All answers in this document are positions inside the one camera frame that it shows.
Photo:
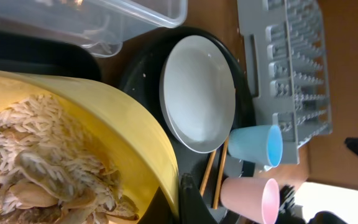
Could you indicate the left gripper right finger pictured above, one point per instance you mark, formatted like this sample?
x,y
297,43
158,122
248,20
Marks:
x,y
193,210

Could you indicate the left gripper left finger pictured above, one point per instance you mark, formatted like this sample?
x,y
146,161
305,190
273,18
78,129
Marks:
x,y
158,211

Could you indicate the yellow bowl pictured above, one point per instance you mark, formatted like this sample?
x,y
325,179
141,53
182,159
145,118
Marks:
x,y
133,138

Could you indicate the pink cup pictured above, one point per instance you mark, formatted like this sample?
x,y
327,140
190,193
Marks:
x,y
257,199

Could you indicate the blue cup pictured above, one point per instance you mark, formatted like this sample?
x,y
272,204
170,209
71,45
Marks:
x,y
262,145

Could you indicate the grey plate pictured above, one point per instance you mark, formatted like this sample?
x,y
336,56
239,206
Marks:
x,y
197,94

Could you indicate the rice and peanut shells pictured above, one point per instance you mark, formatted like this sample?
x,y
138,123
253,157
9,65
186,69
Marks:
x,y
48,172

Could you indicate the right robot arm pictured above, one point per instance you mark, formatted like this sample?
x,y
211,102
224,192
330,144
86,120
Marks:
x,y
303,206

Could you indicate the grey dishwasher rack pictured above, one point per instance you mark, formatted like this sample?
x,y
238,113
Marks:
x,y
287,69

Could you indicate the wooden chopstick left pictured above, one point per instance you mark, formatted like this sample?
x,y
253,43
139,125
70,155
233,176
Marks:
x,y
207,173

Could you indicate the wooden chopstick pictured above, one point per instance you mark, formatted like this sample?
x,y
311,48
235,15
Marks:
x,y
220,174
207,173

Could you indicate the wooden chopstick right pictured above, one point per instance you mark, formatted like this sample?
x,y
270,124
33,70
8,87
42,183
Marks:
x,y
220,174

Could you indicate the clear plastic bin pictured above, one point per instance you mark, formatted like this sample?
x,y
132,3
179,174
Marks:
x,y
99,26

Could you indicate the black rectangular tray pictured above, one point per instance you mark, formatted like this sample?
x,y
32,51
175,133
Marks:
x,y
24,54

